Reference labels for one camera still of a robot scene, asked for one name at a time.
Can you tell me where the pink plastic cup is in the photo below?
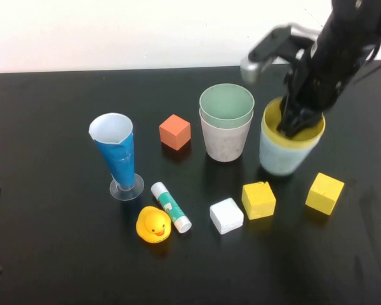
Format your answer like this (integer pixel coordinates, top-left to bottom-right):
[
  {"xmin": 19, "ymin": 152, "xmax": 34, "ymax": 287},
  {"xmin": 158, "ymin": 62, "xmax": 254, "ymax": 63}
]
[{"xmin": 199, "ymin": 107, "xmax": 254, "ymax": 163}]

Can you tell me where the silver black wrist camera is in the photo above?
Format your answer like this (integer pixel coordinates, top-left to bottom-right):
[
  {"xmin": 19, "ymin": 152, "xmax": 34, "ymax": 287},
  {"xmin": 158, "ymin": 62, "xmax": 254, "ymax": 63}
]
[{"xmin": 240, "ymin": 24, "xmax": 320, "ymax": 84}]

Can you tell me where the chipped yellow cube block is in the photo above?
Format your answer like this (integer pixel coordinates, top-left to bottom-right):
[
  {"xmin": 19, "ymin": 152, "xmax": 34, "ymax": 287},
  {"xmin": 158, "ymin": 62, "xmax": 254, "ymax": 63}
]
[{"xmin": 241, "ymin": 181, "xmax": 277, "ymax": 220}]

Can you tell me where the white cube block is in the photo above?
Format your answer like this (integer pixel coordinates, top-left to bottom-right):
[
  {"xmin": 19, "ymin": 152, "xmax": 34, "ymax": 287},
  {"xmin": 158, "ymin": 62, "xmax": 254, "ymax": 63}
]
[{"xmin": 209, "ymin": 197, "xmax": 244, "ymax": 236}]

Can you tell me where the orange cube block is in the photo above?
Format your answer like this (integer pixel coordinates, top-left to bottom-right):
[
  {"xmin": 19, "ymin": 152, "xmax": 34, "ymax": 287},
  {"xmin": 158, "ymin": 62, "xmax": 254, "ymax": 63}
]
[{"xmin": 159, "ymin": 114, "xmax": 192, "ymax": 151}]

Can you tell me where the yellow rubber duck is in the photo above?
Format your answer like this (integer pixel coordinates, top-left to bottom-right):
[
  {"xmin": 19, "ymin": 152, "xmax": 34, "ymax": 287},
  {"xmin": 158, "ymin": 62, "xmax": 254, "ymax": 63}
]
[{"xmin": 135, "ymin": 205, "xmax": 173, "ymax": 245}]

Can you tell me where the yellow plastic cup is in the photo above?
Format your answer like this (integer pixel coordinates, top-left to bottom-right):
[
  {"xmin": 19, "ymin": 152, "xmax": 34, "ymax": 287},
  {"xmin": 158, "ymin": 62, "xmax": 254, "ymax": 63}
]
[{"xmin": 261, "ymin": 97, "xmax": 326, "ymax": 150}]

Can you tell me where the white green glue stick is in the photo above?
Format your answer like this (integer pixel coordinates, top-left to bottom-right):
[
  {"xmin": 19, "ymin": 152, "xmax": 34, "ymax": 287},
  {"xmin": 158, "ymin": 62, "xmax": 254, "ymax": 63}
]
[{"xmin": 150, "ymin": 181, "xmax": 192, "ymax": 234}]

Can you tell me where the blue conical measuring glass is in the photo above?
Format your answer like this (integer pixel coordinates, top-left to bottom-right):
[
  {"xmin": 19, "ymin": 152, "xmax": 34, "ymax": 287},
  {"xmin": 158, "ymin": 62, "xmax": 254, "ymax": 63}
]
[{"xmin": 88, "ymin": 112, "xmax": 145, "ymax": 201}]

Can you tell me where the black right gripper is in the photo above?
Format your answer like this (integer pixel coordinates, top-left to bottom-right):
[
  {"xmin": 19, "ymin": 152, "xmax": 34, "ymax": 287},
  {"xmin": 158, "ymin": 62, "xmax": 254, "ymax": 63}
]
[{"xmin": 277, "ymin": 9, "xmax": 381, "ymax": 137}]

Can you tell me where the green plastic cup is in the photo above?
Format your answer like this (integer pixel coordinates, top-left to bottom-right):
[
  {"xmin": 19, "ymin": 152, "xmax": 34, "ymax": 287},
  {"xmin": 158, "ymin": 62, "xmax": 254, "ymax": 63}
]
[{"xmin": 199, "ymin": 83, "xmax": 255, "ymax": 130}]

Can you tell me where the light blue plastic cup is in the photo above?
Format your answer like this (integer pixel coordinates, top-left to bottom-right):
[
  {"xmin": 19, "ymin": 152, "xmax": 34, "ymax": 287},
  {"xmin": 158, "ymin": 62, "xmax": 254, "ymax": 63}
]
[{"xmin": 258, "ymin": 123, "xmax": 324, "ymax": 177}]

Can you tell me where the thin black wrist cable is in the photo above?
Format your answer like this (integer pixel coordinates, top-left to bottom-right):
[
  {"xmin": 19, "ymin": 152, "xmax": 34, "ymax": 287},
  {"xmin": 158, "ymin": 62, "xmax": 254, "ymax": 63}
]
[{"xmin": 352, "ymin": 41, "xmax": 381, "ymax": 85}]

